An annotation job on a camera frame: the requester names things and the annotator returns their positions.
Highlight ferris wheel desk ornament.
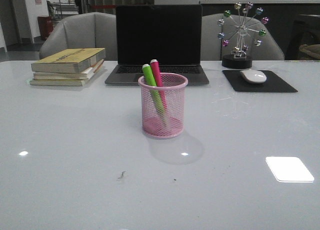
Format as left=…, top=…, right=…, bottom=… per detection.
left=216, top=1, right=269, bottom=69

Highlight pink mesh pen holder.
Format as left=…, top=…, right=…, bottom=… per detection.
left=138, top=72, right=188, bottom=139

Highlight left grey armchair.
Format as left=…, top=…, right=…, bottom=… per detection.
left=39, top=12, right=118, bottom=61

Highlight middle cream book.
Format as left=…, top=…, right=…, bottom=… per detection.
left=33, top=59, right=104, bottom=80

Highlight red trash bin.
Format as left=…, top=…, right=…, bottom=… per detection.
left=37, top=16, right=53, bottom=40

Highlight green highlighter pen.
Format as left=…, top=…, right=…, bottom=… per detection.
left=141, top=63, right=168, bottom=126

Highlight grey open laptop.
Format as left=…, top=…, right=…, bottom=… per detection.
left=105, top=4, right=209, bottom=86

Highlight pink highlighter pen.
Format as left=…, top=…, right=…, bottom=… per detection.
left=150, top=59, right=167, bottom=110

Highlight dark wooden chair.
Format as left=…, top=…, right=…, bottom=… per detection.
left=285, top=14, right=320, bottom=60

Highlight grey armchair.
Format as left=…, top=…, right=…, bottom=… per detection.
left=200, top=13, right=285, bottom=61
left=39, top=12, right=118, bottom=61

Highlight white computer mouse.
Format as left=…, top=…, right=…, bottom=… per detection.
left=240, top=69, right=267, bottom=84

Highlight bottom pale book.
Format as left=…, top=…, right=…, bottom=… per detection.
left=29, top=68, right=100, bottom=87

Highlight top yellow book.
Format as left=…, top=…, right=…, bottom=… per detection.
left=31, top=48, right=106, bottom=74

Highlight right grey armchair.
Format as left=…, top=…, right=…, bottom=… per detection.
left=200, top=13, right=285, bottom=61

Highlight black mouse pad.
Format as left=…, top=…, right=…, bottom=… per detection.
left=222, top=70, right=298, bottom=93

